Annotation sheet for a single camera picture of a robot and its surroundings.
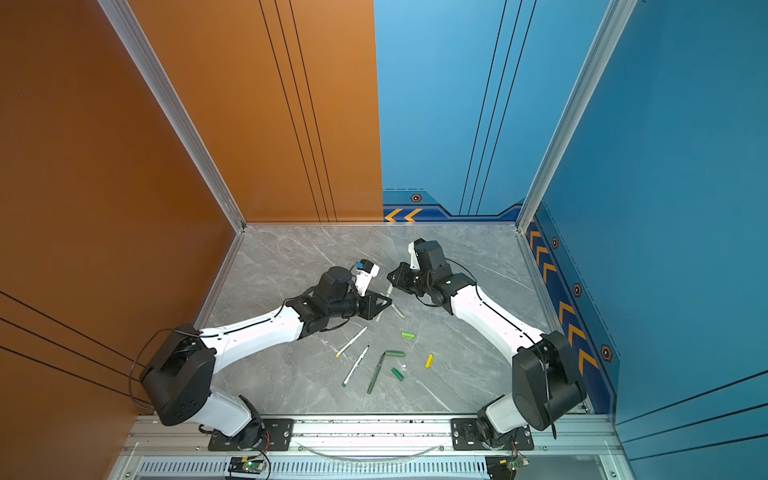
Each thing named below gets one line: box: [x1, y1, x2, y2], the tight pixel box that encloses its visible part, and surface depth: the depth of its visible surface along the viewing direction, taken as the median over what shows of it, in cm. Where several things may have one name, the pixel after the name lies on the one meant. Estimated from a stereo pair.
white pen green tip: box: [342, 345, 370, 387], surface depth 86 cm
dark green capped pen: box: [366, 350, 405, 394], surface depth 88 cm
